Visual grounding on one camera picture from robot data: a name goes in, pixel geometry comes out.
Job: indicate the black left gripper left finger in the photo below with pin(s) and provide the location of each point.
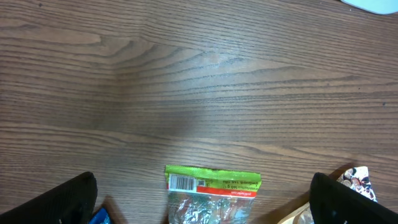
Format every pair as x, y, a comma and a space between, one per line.
70, 202

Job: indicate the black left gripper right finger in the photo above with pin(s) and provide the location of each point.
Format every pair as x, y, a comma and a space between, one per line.
332, 202

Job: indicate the blue snack bar wrapper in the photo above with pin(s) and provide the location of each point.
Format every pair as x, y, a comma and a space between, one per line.
101, 217

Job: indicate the beige cookie bag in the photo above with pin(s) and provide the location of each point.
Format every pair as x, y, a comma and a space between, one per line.
355, 178

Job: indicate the green snack bag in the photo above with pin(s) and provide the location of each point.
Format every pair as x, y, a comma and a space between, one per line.
201, 195

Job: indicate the white barcode scanner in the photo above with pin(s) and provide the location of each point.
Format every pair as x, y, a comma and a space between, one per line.
381, 7

